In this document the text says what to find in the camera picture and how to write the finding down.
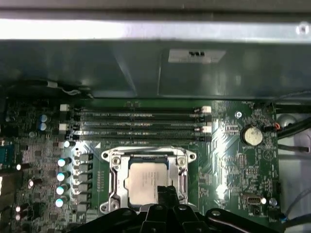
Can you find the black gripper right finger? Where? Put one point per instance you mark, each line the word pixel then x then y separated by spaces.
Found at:
pixel 218 223

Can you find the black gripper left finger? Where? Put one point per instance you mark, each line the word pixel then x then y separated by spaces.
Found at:
pixel 121 223

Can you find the silver CPU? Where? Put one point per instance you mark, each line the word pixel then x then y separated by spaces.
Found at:
pixel 141 179

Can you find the green motherboard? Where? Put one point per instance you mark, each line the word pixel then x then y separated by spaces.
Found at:
pixel 230 170

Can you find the round coin battery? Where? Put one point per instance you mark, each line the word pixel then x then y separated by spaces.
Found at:
pixel 251 136

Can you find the black PC case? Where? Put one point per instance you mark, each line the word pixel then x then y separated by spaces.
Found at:
pixel 97 68

